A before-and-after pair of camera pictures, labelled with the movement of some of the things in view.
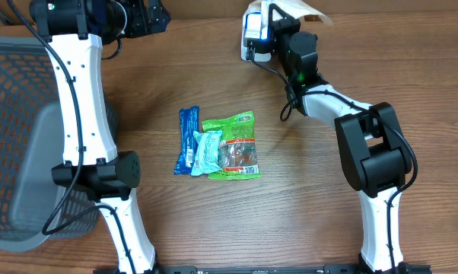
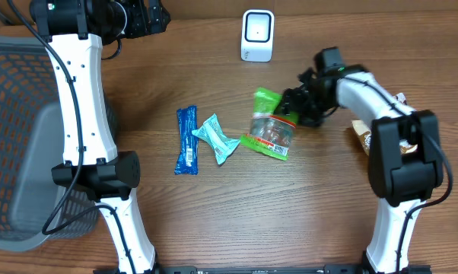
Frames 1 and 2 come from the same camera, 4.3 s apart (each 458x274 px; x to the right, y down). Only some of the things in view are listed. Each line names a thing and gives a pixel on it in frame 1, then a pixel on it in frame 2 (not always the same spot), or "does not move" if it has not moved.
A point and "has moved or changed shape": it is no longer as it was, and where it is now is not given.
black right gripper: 287,20 -> 287,103
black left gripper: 142,26 does not move
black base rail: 249,269 does not move
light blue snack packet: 206,158 -> 223,146
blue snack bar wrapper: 189,119 does not move
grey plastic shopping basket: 24,140 does not move
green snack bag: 237,157 -> 270,132
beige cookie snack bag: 297,9 has moved or changed shape
